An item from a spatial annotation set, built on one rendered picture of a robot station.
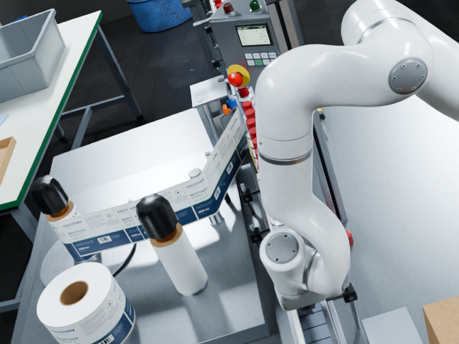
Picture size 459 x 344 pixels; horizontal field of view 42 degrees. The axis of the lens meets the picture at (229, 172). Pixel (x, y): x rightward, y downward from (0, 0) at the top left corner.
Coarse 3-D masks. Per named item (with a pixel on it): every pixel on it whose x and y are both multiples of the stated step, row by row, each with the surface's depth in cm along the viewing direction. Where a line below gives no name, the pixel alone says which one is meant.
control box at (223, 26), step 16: (240, 0) 139; (288, 0) 133; (224, 16) 135; (240, 16) 132; (256, 16) 130; (224, 32) 136; (272, 32) 130; (224, 48) 140; (240, 48) 137; (256, 48) 135; (272, 48) 133; (240, 64) 140; (256, 80) 142
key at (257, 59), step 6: (246, 54) 137; (252, 54) 137; (258, 54) 136; (264, 54) 135; (270, 54) 134; (276, 54) 133; (246, 60) 139; (252, 60) 138; (258, 60) 137; (264, 60) 136; (270, 60) 135; (252, 66) 139
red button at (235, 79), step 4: (232, 72) 141; (236, 72) 141; (228, 76) 142; (232, 76) 141; (236, 76) 140; (240, 76) 141; (228, 80) 142; (232, 80) 141; (236, 80) 140; (240, 80) 141; (232, 84) 142; (236, 84) 141; (240, 84) 141
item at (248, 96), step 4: (240, 88) 188; (244, 88) 188; (240, 92) 189; (244, 92) 189; (248, 92) 189; (240, 96) 190; (244, 96) 189; (248, 96) 190; (252, 96) 190; (240, 100) 190; (244, 100) 190; (252, 100) 190; (240, 104) 192
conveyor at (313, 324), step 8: (296, 232) 160; (320, 304) 139; (304, 312) 139; (320, 312) 137; (304, 320) 137; (312, 320) 136; (320, 320) 136; (304, 328) 135; (312, 328) 135; (320, 328) 134; (328, 328) 133; (304, 336) 134; (312, 336) 133; (320, 336) 132; (328, 336) 132
